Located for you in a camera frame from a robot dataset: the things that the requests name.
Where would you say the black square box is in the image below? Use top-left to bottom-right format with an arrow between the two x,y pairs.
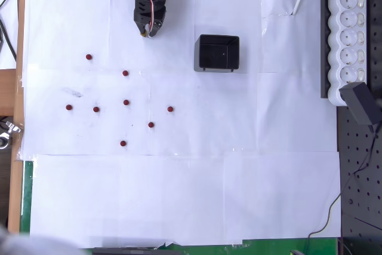
193,34 -> 241,73

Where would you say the white taped paper cover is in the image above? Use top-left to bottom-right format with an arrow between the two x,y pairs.
20,0 -> 343,250

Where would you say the silver metal clamp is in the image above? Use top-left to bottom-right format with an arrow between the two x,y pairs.
0,120 -> 24,149

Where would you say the white power strip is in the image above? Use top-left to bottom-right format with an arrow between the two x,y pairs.
327,0 -> 368,107

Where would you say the green cutting mat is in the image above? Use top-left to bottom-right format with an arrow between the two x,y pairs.
20,160 -> 343,255

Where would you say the black power adapter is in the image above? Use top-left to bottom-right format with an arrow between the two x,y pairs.
339,82 -> 378,127

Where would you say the black perforated pegboard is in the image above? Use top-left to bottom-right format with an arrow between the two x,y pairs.
336,0 -> 382,255

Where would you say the blurred grey object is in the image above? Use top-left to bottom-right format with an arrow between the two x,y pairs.
0,223 -> 80,255

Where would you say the thick black cable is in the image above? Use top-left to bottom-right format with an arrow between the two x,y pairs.
0,18 -> 18,62

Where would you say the black camera device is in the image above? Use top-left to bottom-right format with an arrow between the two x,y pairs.
91,246 -> 182,255

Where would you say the thin black adapter cable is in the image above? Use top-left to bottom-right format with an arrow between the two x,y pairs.
303,123 -> 381,255

